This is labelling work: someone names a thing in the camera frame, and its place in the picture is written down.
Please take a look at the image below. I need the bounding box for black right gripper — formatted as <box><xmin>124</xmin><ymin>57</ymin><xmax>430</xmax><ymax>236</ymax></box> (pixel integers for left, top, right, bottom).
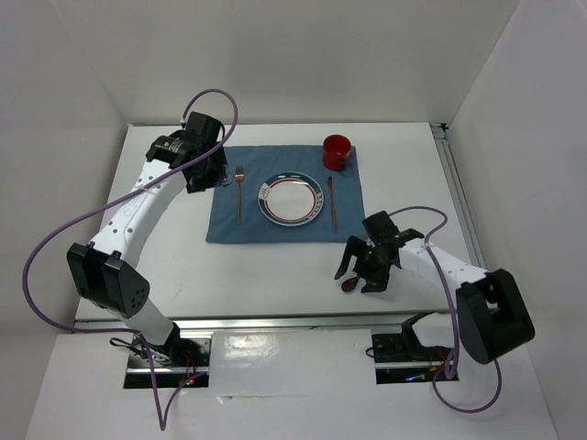
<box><xmin>335</xmin><ymin>236</ymin><xmax>392</xmax><ymax>293</ymax></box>

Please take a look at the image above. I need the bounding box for copper spoon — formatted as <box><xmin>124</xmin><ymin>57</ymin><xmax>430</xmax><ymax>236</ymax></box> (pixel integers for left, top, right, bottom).
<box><xmin>340</xmin><ymin>276</ymin><xmax>360</xmax><ymax>293</ymax></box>

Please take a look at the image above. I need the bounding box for copper fork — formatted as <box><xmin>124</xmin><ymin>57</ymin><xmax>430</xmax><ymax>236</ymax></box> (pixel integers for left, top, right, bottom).
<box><xmin>235</xmin><ymin>165</ymin><xmax>245</xmax><ymax>225</ymax></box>

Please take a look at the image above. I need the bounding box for blue cloth placemat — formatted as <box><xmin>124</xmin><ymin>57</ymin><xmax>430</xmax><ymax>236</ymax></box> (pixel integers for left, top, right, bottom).
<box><xmin>206</xmin><ymin>145</ymin><xmax>365</xmax><ymax>245</ymax></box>

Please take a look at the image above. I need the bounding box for white plate with green rim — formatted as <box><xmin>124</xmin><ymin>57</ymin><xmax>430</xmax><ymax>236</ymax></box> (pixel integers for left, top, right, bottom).
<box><xmin>258</xmin><ymin>171</ymin><xmax>324</xmax><ymax>227</ymax></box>

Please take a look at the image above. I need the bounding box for copper knife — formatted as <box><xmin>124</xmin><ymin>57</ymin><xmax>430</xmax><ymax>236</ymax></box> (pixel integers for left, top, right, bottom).
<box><xmin>327</xmin><ymin>176</ymin><xmax>338</xmax><ymax>234</ymax></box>

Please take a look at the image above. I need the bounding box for red mug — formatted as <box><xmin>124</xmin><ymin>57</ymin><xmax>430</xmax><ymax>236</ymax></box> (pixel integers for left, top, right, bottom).
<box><xmin>323</xmin><ymin>134</ymin><xmax>352</xmax><ymax>171</ymax></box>

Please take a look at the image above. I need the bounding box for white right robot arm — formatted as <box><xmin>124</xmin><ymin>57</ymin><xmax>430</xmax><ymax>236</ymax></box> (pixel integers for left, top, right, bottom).
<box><xmin>334</xmin><ymin>211</ymin><xmax>536</xmax><ymax>365</ymax></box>

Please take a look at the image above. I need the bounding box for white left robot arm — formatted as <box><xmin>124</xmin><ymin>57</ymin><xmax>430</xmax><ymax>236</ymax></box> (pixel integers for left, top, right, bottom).
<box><xmin>66</xmin><ymin>112</ymin><xmax>231</xmax><ymax>366</ymax></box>

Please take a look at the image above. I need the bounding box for aluminium table edge rail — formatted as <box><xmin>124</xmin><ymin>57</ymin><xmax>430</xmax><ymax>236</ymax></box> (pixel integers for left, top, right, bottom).
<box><xmin>71</xmin><ymin>311</ymin><xmax>504</xmax><ymax>334</ymax></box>

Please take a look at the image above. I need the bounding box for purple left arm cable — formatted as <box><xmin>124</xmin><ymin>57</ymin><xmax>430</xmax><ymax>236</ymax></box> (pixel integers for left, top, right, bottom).
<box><xmin>20</xmin><ymin>89</ymin><xmax>239</xmax><ymax>432</ymax></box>

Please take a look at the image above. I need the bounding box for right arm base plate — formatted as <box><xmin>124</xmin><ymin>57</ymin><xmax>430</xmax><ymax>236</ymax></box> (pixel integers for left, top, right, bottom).
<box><xmin>365</xmin><ymin>334</ymin><xmax>450</xmax><ymax>385</ymax></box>

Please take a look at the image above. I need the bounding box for aluminium right side rail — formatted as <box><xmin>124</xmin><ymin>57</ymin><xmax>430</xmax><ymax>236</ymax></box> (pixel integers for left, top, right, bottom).
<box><xmin>429</xmin><ymin>123</ymin><xmax>488</xmax><ymax>269</ymax></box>

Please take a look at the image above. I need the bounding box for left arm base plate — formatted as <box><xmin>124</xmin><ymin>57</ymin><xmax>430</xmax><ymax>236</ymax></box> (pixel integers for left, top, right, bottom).
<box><xmin>122</xmin><ymin>335</ymin><xmax>212</xmax><ymax>390</ymax></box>

